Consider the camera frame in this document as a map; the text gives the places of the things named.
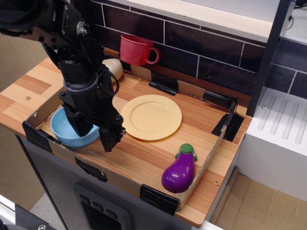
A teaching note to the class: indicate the white drainer sink unit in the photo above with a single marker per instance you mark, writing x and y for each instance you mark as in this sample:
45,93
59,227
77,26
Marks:
274,149

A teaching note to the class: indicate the yellow plate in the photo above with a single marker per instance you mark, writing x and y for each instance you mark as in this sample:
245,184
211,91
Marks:
151,117

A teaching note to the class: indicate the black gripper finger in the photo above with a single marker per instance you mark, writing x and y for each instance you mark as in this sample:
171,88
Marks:
109,137
78,122

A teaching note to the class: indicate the purple toy eggplant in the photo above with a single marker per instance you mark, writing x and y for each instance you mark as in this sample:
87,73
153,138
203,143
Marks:
179,175

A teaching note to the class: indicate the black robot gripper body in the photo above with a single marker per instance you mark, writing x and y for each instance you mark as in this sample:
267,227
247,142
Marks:
94,100

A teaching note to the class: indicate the grey toy oven panel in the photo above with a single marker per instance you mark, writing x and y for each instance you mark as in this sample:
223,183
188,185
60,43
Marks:
101,213

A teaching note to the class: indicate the black vertical post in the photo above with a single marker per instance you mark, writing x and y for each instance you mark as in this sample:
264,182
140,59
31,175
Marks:
278,31

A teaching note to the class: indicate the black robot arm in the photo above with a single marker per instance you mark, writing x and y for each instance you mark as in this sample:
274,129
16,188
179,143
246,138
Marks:
70,44

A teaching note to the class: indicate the cardboard tray border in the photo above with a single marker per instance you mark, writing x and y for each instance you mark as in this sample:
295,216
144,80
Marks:
211,123

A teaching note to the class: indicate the beige toy potato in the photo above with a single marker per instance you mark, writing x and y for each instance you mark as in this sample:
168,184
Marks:
114,66

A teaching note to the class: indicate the light blue bowl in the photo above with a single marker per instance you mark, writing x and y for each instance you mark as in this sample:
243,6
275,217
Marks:
66,134

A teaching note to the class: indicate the red cup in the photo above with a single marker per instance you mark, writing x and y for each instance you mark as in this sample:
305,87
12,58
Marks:
138,51

